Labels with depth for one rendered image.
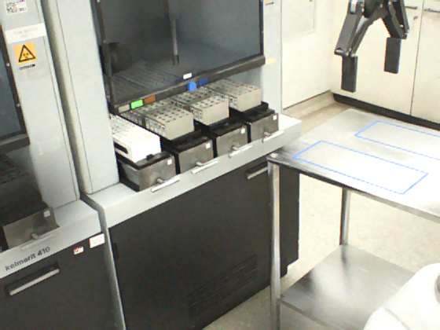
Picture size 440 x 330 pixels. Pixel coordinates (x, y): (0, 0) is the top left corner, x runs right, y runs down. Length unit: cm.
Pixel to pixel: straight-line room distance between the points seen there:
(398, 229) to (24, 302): 181
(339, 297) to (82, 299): 84
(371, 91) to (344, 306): 229
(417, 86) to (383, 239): 133
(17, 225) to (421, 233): 191
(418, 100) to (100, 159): 254
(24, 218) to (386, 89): 286
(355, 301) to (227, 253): 47
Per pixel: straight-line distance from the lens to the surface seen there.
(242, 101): 197
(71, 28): 157
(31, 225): 157
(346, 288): 203
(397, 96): 390
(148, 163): 170
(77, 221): 163
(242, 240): 211
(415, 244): 277
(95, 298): 180
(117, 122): 189
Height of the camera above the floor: 158
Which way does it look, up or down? 28 degrees down
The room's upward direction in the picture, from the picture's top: 4 degrees counter-clockwise
